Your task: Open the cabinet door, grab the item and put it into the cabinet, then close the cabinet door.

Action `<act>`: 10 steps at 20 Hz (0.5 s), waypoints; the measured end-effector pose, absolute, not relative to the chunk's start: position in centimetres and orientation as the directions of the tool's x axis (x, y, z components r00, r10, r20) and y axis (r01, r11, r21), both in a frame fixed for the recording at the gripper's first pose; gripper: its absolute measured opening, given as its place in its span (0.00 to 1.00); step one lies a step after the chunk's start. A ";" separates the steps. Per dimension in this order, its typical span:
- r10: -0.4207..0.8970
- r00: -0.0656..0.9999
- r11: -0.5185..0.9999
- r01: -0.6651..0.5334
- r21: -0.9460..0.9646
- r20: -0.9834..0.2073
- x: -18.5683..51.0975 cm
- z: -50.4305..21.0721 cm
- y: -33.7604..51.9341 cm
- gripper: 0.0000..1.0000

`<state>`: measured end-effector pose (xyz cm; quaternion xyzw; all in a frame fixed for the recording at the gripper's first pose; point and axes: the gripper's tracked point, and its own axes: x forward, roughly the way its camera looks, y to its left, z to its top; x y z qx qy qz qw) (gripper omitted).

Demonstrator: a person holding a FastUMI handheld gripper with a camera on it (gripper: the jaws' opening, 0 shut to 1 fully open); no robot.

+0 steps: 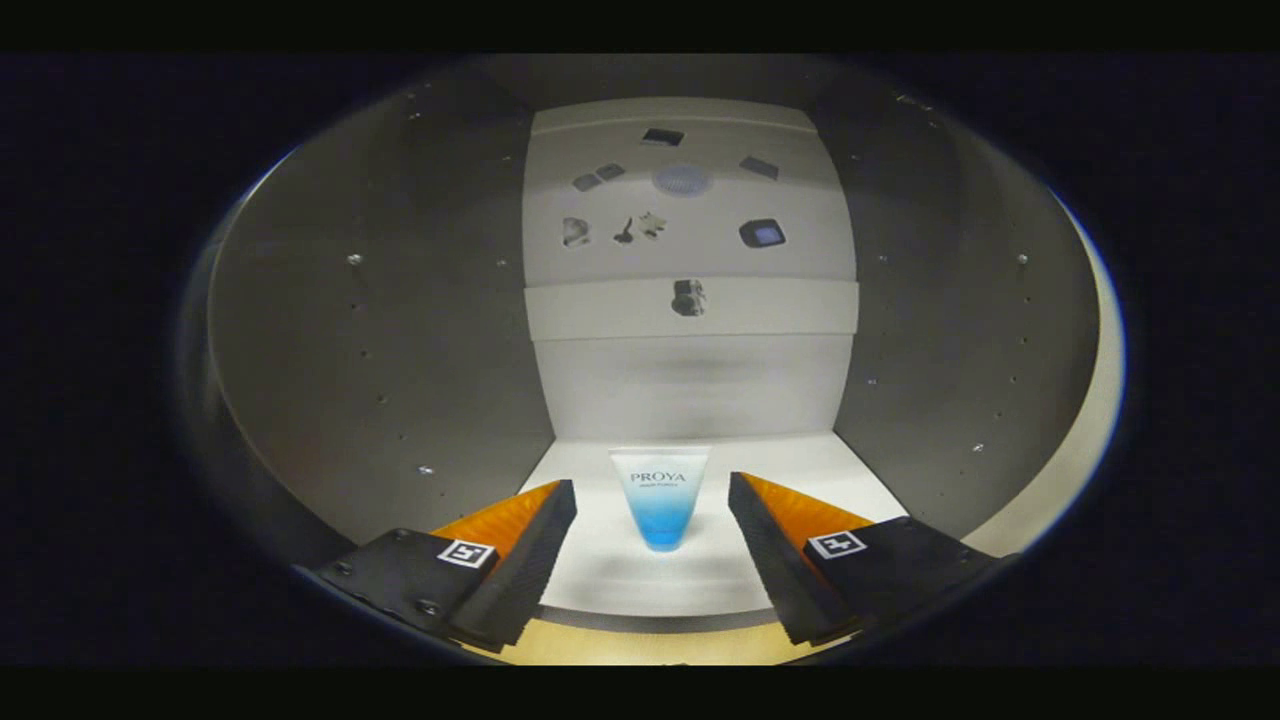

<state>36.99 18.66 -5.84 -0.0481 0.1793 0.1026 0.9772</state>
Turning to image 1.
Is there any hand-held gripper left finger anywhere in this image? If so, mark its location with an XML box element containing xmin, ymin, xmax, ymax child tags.
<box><xmin>298</xmin><ymin>480</ymin><xmax>581</xmax><ymax>654</ymax></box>

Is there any blue and white tube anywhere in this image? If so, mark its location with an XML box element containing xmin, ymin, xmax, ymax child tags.
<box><xmin>609</xmin><ymin>446</ymin><xmax>712</xmax><ymax>554</ymax></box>

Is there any white cabinet with stickers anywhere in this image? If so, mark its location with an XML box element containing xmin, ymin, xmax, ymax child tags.
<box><xmin>183</xmin><ymin>55</ymin><xmax>1128</xmax><ymax>637</ymax></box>

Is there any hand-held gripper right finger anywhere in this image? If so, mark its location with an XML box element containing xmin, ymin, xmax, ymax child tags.
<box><xmin>727</xmin><ymin>472</ymin><xmax>1013</xmax><ymax>648</ymax></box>

